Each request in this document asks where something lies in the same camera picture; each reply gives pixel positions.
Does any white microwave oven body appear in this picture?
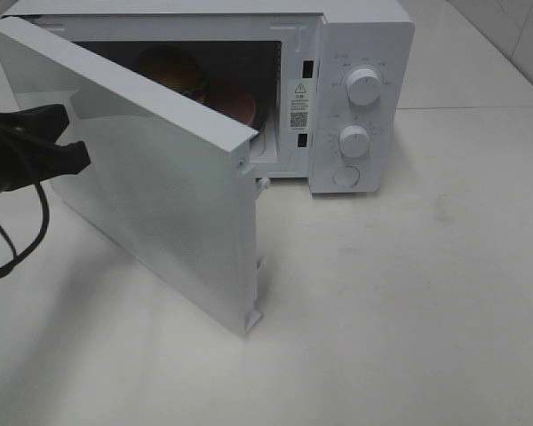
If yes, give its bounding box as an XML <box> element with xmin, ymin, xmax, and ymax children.
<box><xmin>0</xmin><ymin>1</ymin><xmax>415</xmax><ymax>193</ymax></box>

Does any white warning label sticker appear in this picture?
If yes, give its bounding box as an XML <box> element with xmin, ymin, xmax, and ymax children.
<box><xmin>287</xmin><ymin>79</ymin><xmax>314</xmax><ymax>131</ymax></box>

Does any burger with lettuce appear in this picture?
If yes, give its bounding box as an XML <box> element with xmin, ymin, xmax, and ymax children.
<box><xmin>133</xmin><ymin>45</ymin><xmax>209</xmax><ymax>104</ymax></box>

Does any glass microwave turntable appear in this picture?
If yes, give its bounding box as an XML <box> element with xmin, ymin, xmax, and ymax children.
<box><xmin>252</xmin><ymin>105</ymin><xmax>270</xmax><ymax>133</ymax></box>

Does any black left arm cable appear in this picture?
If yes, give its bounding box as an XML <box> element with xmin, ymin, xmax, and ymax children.
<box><xmin>0</xmin><ymin>119</ymin><xmax>51</xmax><ymax>283</ymax></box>

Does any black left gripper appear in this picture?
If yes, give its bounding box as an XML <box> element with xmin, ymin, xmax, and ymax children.
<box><xmin>0</xmin><ymin>104</ymin><xmax>91</xmax><ymax>193</ymax></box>

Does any lower white timer knob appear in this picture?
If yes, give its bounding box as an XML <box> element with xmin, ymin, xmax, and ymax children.
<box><xmin>338</xmin><ymin>125</ymin><xmax>371</xmax><ymax>158</ymax></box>

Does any pink round plate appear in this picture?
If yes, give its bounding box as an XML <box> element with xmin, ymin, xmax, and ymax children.
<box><xmin>206</xmin><ymin>78</ymin><xmax>257</xmax><ymax>126</ymax></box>

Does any round white door button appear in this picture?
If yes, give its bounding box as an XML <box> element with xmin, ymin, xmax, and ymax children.
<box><xmin>332</xmin><ymin>166</ymin><xmax>360</xmax><ymax>188</ymax></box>

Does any upper white power knob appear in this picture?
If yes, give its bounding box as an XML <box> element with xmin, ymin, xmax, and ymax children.
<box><xmin>344</xmin><ymin>66</ymin><xmax>383</xmax><ymax>107</ymax></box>

